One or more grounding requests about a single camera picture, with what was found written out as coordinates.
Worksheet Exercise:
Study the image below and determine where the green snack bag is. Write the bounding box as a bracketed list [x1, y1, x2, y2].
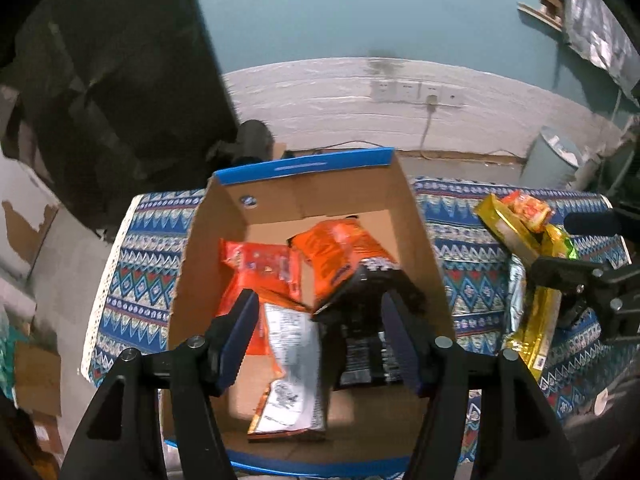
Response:
[541, 224, 579, 260]

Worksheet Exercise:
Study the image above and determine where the silver foil snack pack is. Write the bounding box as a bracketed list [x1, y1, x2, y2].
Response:
[504, 255, 527, 336]

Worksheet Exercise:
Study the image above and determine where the wooden window sill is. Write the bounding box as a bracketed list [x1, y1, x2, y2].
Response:
[516, 2, 563, 32]

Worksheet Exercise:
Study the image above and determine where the blue cardboard box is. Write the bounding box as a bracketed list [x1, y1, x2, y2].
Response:
[159, 146, 458, 478]

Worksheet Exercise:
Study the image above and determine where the white silver snack pack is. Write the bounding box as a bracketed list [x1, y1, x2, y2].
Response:
[247, 302, 326, 441]

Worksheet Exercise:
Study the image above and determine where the floor cardboard box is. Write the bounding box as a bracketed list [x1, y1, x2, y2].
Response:
[14, 341, 62, 417]

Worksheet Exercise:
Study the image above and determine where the orange fries snack bag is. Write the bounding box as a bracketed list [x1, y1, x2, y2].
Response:
[500, 190, 553, 234]

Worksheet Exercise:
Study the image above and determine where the black round speaker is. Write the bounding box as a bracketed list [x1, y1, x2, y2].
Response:
[218, 119, 274, 166]

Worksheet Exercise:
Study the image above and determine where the small cardboard box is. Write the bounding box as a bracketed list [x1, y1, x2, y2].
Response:
[271, 142, 286, 160]

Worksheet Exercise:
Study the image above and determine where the orange black snack bag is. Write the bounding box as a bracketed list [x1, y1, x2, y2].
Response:
[288, 217, 424, 333]

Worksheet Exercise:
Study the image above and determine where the grey plug and cable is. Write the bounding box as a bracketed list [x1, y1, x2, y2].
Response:
[418, 94, 441, 154]

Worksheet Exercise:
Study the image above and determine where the red snack bag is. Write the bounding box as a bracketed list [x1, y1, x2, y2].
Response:
[215, 238, 308, 356]

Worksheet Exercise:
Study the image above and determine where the long gold snack pack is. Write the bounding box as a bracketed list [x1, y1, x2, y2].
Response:
[475, 193, 561, 379]

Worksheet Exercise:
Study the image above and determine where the black floor cable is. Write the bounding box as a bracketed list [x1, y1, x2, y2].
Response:
[294, 138, 386, 156]

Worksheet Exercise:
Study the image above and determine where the silver foil curtain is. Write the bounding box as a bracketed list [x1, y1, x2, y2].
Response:
[563, 0, 639, 105]

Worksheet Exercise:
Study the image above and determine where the light blue trash bin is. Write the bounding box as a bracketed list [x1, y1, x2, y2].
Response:
[518, 127, 582, 188]

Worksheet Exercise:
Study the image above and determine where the patterned blue tablecloth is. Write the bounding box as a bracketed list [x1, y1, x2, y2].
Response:
[80, 177, 638, 419]

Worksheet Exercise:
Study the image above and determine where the white wall socket strip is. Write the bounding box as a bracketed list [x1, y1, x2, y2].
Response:
[370, 79, 466, 107]

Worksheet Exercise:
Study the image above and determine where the black hanging cloth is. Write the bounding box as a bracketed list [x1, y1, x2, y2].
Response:
[1, 0, 239, 230]

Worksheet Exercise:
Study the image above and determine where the black snack pack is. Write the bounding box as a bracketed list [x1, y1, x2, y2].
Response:
[326, 326, 402, 391]

